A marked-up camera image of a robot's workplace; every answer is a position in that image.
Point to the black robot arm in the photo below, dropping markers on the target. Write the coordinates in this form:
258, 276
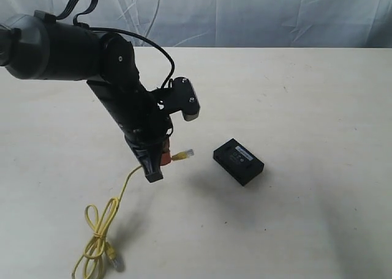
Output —
39, 48

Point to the grey wrinkled backdrop cloth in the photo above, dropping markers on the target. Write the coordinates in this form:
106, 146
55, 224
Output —
250, 23

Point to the black network switch box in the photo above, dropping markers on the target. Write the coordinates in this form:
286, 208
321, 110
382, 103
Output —
239, 162

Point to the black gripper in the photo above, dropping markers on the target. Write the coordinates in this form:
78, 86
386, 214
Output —
146, 129

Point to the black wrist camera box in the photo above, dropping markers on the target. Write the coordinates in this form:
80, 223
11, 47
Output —
180, 96

